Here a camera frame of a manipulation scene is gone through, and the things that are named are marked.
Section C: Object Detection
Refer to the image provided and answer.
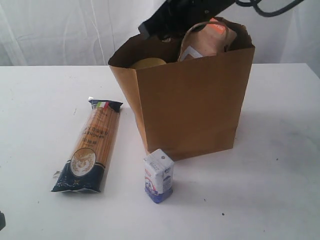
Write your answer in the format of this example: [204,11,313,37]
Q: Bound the brown kraft pouch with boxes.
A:
[177,18,237,62]

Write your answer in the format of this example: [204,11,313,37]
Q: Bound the spaghetti pack, blue ends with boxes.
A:
[51,97,123,193]

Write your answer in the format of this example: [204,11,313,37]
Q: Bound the brown paper shopping bag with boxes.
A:
[108,18,255,161]

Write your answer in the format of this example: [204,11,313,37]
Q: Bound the glass nut jar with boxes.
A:
[130,57,166,70]

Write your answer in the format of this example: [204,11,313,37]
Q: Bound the white backdrop curtain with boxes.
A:
[0,0,320,71]

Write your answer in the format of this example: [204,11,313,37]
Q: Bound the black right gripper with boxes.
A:
[138,0,235,42]

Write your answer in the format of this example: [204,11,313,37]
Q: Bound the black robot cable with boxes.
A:
[234,0,305,18]

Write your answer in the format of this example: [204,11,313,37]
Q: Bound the small white blue milk carton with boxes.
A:
[143,148,174,204]

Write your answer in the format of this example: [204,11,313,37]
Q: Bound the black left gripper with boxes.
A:
[0,211,6,229]

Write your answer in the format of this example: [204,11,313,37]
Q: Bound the torn clear plastic scrap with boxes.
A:
[52,170,61,179]

